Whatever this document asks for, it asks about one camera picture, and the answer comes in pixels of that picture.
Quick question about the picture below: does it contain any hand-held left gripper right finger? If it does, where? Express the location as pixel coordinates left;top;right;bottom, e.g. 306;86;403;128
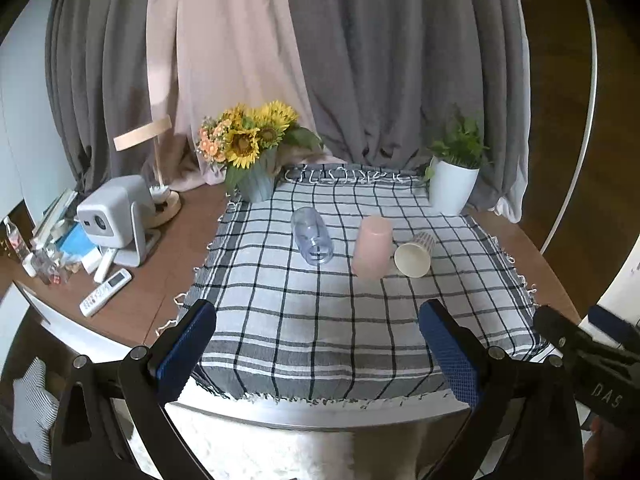
419;299;586;480

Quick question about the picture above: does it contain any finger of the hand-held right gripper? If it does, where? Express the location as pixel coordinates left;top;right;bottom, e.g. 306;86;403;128
533;306;640;377
587;305;640;349

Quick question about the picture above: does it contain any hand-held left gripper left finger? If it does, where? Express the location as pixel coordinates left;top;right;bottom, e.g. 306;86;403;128
50;299;218;480

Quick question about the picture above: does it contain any striped paper cup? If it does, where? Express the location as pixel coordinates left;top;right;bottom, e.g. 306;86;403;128
394;231;437;278

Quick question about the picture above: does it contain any pink cup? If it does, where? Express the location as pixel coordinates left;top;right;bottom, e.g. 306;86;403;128
351;215;394;279

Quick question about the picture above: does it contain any clear plastic cup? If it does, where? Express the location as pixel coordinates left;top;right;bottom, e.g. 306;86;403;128
291;206;334;266

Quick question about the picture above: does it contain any person's right hand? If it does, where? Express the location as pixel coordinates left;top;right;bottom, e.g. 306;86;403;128
582;417;640;480

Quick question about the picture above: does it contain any large white remote control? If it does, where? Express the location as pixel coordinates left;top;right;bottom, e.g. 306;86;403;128
80;269;133;317

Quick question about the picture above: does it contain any checked grey white tablecloth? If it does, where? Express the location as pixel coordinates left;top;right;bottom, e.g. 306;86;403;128
155;162;551;404

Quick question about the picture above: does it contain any small white remote control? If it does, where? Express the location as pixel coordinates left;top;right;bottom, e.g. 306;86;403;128
93;250;117;284

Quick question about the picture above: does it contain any white projector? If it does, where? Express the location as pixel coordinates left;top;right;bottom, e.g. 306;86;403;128
76;176;162;267

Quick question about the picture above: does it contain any blue box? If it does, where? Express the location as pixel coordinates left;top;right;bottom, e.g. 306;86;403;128
56;222;99;257

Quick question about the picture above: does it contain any small glass bottle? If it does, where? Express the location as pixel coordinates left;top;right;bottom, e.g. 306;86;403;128
41;252;68;286

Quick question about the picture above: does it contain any wooden desk lamp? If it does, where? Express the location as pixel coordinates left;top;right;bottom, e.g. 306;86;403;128
113;115;184;229

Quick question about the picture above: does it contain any striped star pillow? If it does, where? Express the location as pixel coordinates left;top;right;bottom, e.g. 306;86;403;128
12;357;60;466

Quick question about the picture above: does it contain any white plant pot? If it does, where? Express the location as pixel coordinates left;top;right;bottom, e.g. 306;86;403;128
428;156;480;216

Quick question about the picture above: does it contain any grey-green ribbed vase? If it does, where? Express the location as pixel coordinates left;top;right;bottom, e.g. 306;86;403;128
234;147;279;204

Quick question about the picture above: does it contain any stack of books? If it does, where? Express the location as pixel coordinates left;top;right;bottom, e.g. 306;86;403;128
32;189;79;242

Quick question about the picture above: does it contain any clear water bottle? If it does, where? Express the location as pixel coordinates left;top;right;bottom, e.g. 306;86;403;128
2;217;31;264

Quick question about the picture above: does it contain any green potted plant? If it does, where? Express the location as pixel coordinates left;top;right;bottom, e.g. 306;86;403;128
424;109;492;181

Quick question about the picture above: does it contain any sunflower bouquet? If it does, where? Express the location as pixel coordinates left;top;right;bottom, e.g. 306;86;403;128
196;101;325;173

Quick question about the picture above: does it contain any grey curtain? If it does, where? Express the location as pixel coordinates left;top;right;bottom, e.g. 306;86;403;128
282;0;532;223
44;0;168;195

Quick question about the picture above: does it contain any pink curtain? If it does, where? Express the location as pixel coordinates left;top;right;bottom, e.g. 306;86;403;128
146;0;323;192

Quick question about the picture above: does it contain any white ring hoop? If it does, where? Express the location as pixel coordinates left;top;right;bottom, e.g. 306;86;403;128
539;0;599;257

